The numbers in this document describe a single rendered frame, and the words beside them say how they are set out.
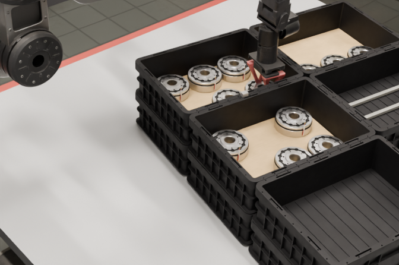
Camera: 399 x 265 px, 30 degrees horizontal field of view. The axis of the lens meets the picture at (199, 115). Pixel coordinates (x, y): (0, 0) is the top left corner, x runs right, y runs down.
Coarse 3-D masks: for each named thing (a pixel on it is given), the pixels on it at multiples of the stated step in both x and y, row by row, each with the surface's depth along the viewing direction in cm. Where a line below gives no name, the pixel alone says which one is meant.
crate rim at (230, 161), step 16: (304, 80) 208; (256, 96) 201; (208, 112) 194; (352, 112) 197; (192, 128) 191; (368, 128) 191; (208, 144) 186; (224, 160) 181; (304, 160) 180; (240, 176) 176
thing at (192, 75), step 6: (198, 66) 223; (204, 66) 223; (210, 66) 223; (192, 72) 221; (216, 72) 221; (192, 78) 218; (198, 78) 218; (204, 78) 218; (210, 78) 218; (216, 78) 218; (204, 84) 216; (210, 84) 217
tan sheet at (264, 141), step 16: (256, 128) 205; (272, 128) 206; (320, 128) 207; (256, 144) 200; (272, 144) 200; (288, 144) 200; (304, 144) 201; (256, 160) 194; (272, 160) 195; (256, 176) 189
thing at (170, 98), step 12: (216, 36) 224; (228, 36) 226; (252, 36) 226; (180, 48) 218; (144, 60) 213; (144, 72) 208; (300, 72) 211; (156, 84) 203; (276, 84) 205; (168, 96) 199; (240, 96) 200; (180, 108) 194; (204, 108) 195
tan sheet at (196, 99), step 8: (256, 72) 228; (248, 80) 224; (224, 88) 220; (232, 88) 220; (240, 88) 221; (192, 96) 216; (200, 96) 216; (208, 96) 216; (184, 104) 213; (192, 104) 213; (200, 104) 213
